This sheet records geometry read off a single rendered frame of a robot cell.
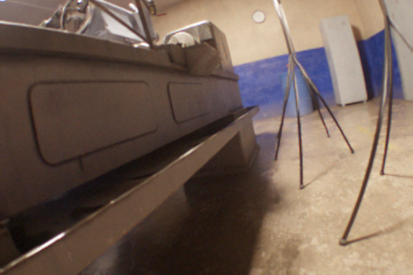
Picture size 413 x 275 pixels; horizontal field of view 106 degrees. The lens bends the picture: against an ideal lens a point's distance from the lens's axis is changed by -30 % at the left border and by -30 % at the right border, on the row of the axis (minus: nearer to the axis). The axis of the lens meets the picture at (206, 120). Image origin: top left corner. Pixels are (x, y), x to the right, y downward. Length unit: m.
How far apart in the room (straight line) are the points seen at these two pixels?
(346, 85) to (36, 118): 4.76
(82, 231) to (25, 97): 0.29
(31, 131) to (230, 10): 5.37
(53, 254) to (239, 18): 5.43
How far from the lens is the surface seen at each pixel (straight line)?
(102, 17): 1.01
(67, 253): 0.33
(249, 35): 5.35
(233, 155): 1.80
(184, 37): 1.86
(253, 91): 5.18
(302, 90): 4.45
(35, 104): 0.50
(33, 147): 0.49
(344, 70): 4.84
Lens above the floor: 0.58
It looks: 4 degrees down
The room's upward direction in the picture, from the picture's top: 12 degrees counter-clockwise
